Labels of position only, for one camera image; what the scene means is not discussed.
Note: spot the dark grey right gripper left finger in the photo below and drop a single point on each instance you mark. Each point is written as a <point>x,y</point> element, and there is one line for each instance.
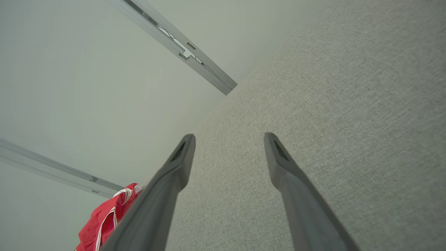
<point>153,209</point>

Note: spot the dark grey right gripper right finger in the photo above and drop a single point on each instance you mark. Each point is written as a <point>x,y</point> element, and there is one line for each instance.
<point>306,209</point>

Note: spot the red basketball jersey white trim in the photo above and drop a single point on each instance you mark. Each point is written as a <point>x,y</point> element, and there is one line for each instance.
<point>94,226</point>

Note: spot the grey metal partition post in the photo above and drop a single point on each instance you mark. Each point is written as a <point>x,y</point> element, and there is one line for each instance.
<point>52,169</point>
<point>216,76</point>

